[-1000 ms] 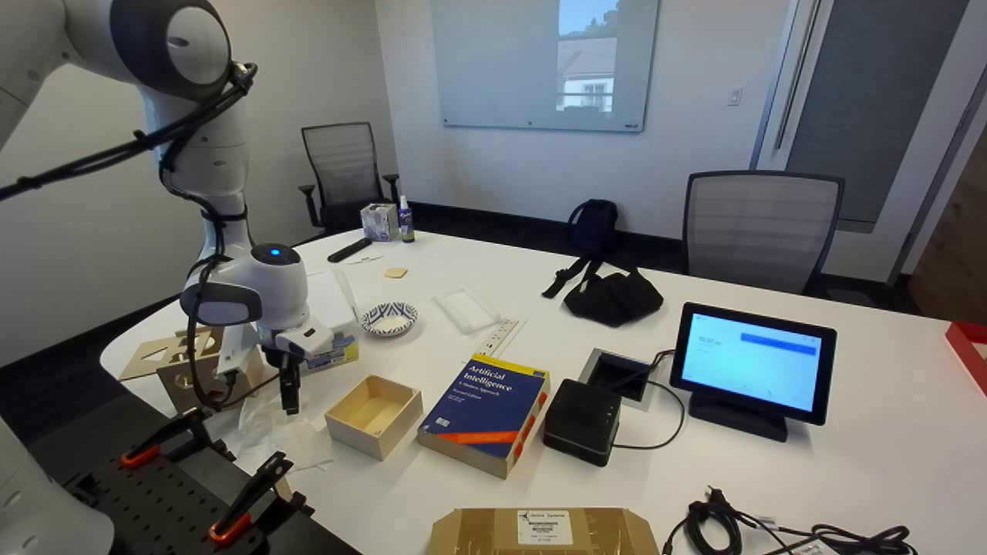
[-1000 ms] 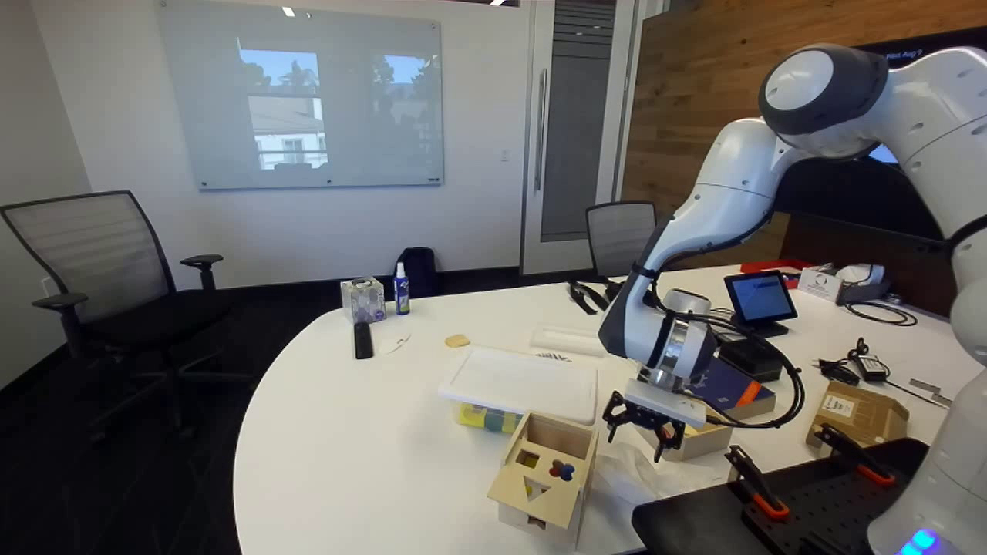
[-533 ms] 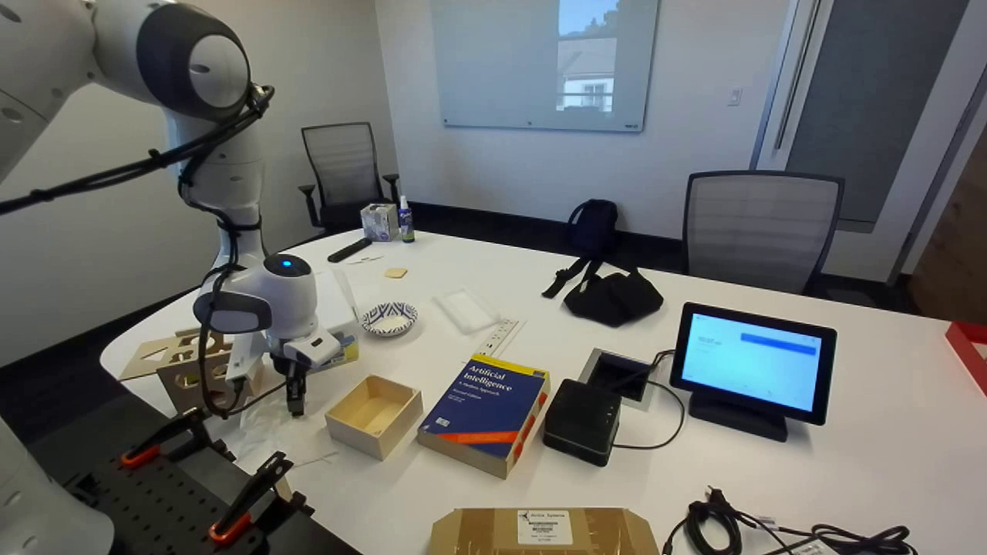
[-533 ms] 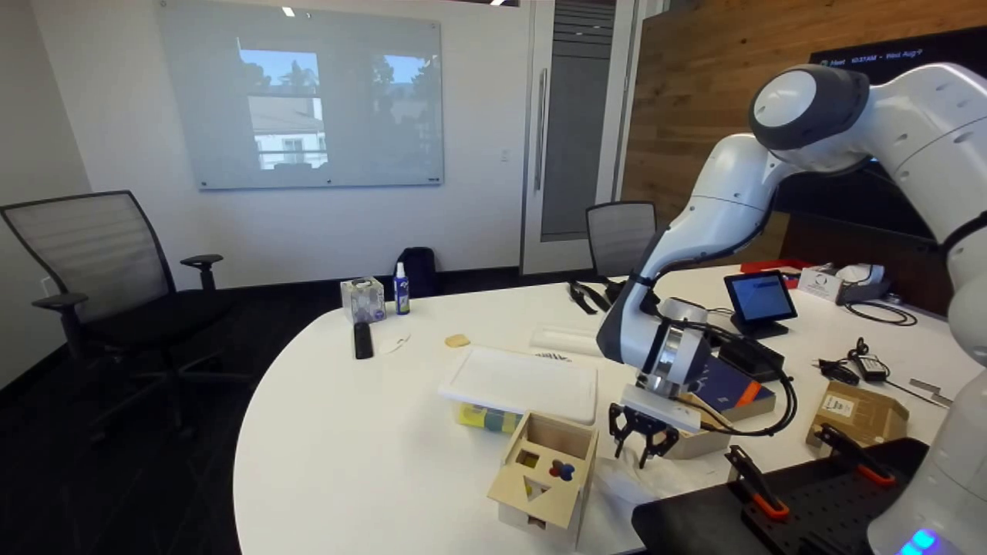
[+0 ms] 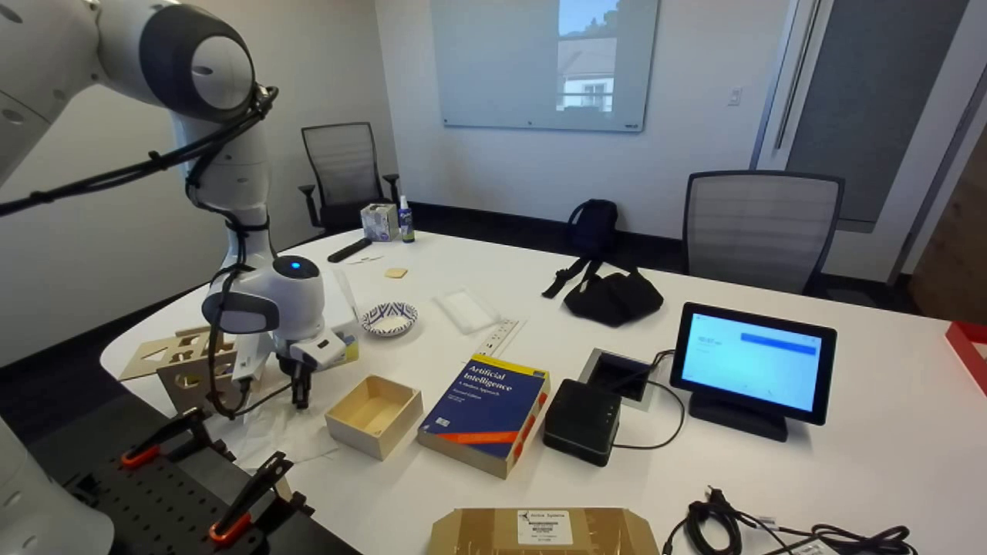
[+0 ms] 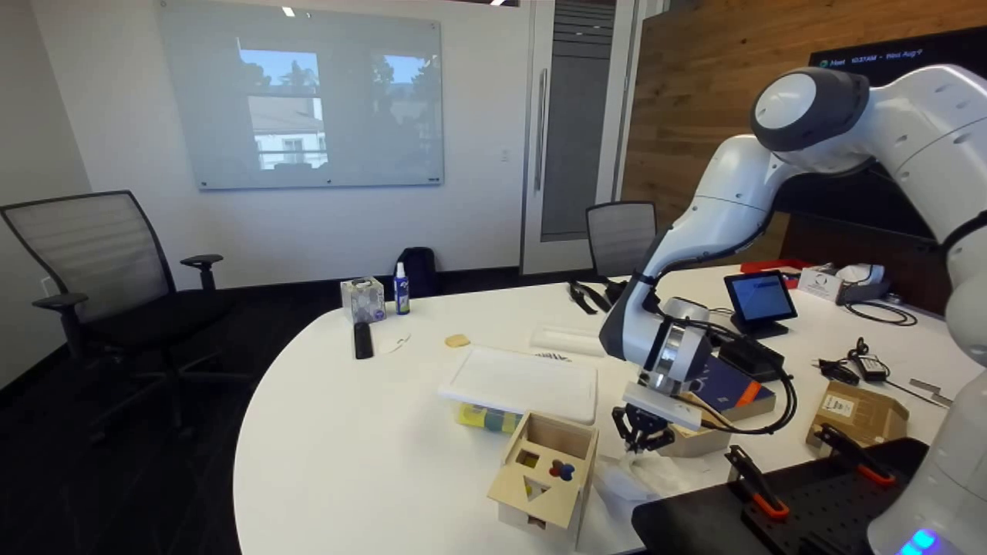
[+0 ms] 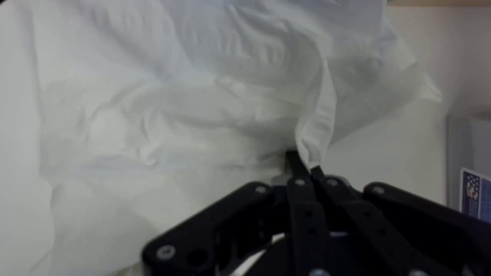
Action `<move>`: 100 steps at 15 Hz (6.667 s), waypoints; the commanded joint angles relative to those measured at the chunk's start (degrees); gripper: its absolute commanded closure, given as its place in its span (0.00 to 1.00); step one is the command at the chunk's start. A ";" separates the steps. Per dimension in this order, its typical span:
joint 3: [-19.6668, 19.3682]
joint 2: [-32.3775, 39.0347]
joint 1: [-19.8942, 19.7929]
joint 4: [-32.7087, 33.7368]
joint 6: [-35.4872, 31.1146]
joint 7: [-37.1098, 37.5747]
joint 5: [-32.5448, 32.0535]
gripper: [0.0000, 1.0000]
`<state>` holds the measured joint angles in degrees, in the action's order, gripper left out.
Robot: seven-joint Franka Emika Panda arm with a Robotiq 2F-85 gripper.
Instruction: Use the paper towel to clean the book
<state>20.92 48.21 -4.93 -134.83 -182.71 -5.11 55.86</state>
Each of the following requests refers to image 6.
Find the coiled black cable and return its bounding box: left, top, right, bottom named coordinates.
left=841, top=297, right=922, bottom=331

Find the white framed glass door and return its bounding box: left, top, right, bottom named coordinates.
left=520, top=0, right=640, bottom=277

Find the small open wooden box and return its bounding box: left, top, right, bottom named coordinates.
left=658, top=419, right=734, bottom=462

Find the black camera cable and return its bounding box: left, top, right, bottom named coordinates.
left=707, top=351, right=803, bottom=439

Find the metal hex key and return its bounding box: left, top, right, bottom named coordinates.
left=885, top=375, right=956, bottom=410

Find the small black box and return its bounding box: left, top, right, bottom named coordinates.
left=723, top=340, right=785, bottom=384

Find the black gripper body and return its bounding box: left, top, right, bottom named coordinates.
left=613, top=400, right=680, bottom=433

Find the black clamp with orange tips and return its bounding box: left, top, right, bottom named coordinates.
left=815, top=423, right=902, bottom=489
left=723, top=442, right=795, bottom=525

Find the black tablet on stand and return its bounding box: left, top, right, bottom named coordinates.
left=723, top=267, right=803, bottom=340

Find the clear bin with white lid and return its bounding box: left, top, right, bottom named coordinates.
left=439, top=346, right=602, bottom=439

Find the brown cardboard box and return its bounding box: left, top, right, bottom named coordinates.
left=803, top=380, right=914, bottom=453

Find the large black mesh office chair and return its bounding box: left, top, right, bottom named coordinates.
left=0, top=187, right=251, bottom=433

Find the clear plastic container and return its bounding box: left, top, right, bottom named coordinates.
left=339, top=275, right=388, bottom=327

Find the wooden shape sorter box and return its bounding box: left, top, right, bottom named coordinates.
left=484, top=410, right=602, bottom=546

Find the flat red object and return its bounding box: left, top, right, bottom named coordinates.
left=739, top=255, right=803, bottom=279

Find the blue spray bottle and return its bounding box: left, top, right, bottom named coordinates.
left=392, top=258, right=412, bottom=318

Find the glass whiteboard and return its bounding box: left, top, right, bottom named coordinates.
left=155, top=0, right=448, bottom=194

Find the white paper roll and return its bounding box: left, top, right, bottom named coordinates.
left=529, top=331, right=607, bottom=359

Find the white electronic device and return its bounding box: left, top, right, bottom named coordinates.
left=799, top=258, right=894, bottom=308

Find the grey mesh office chair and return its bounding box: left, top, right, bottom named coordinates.
left=584, top=197, right=660, bottom=279

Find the black power adapter with cable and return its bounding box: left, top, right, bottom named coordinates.
left=816, top=336, right=894, bottom=389

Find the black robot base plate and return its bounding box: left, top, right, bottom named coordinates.
left=630, top=433, right=930, bottom=555

